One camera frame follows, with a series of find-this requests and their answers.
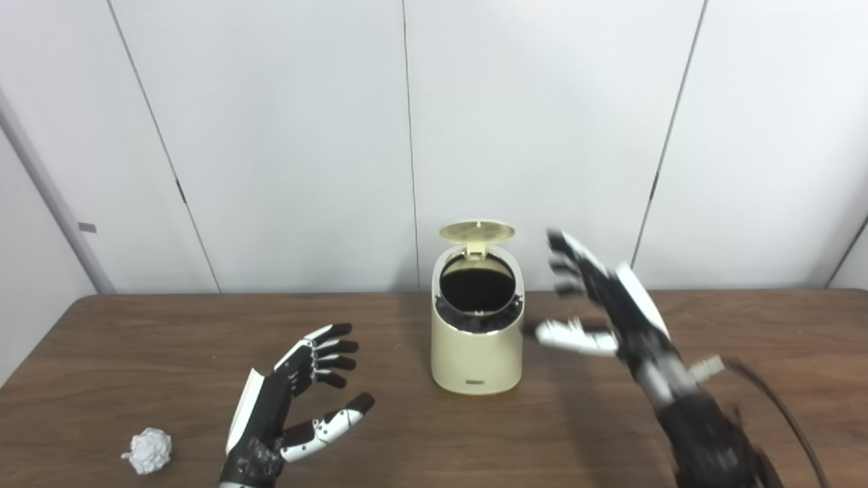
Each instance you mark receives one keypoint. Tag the small gray wall tag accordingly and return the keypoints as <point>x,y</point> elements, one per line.
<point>87,228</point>

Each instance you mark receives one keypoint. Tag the cream round bin lid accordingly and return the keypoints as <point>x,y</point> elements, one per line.
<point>477,232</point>

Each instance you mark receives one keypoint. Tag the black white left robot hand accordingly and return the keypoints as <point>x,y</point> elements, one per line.
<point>264,413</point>

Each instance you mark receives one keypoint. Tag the black bin liner bag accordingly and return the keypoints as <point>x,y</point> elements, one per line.
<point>475,321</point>

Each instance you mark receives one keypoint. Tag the cream-colored bin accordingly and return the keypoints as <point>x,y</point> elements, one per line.
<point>476,359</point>

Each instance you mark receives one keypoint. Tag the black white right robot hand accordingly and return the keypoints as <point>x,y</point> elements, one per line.
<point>627,305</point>

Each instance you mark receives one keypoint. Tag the gray wall corner post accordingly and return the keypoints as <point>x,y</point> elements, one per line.
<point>57,196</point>

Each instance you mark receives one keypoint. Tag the white paper ball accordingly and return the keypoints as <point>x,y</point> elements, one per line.
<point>149,451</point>

